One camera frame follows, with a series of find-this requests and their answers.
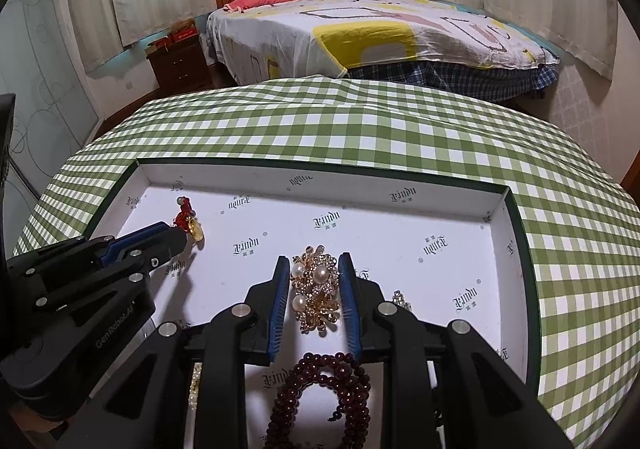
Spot dark wooden nightstand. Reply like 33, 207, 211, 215
145, 35, 212, 94

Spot glass wardrobe door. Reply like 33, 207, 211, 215
1, 0, 99, 255

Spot white pearl necklace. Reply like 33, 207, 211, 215
186, 360, 204, 412

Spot silver crystal brooch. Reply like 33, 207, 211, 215
392, 290, 412, 311

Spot red boxes on nightstand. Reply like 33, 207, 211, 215
145, 18, 200, 56

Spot green checkered tablecloth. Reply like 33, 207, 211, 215
15, 76, 639, 448

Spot dark red bead bracelet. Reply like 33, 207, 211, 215
261, 350, 374, 449

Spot bed with patterned sheet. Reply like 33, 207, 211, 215
207, 0, 560, 102

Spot gold pearl brooch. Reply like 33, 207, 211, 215
290, 244, 341, 336

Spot person left hand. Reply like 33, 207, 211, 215
9, 403, 61, 433

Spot green jewelry tray box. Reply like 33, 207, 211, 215
91, 162, 540, 448

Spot red rose gold brooch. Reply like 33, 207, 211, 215
174, 195, 204, 244

